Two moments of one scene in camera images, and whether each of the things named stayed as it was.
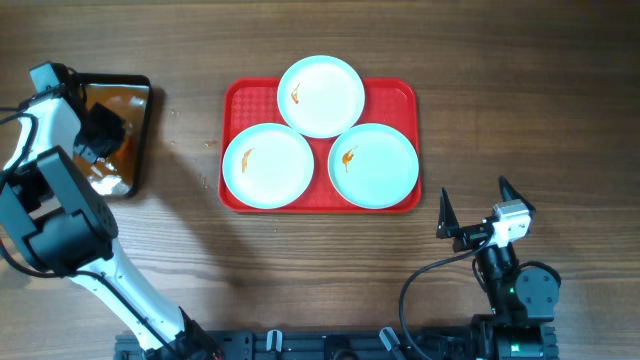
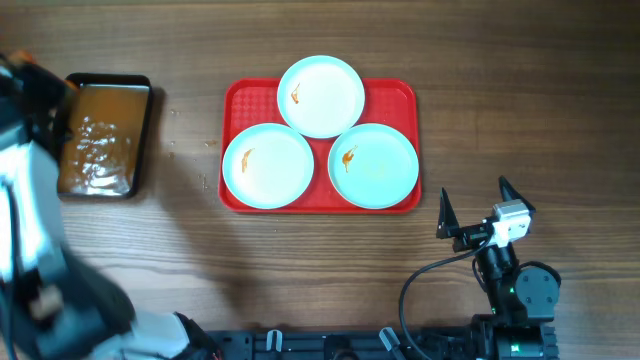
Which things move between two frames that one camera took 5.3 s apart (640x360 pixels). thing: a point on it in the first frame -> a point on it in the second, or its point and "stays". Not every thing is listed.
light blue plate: [321, 96] stays
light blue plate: [373, 166] stays
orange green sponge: [126, 151] -> [22, 56]
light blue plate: [268, 166] stays
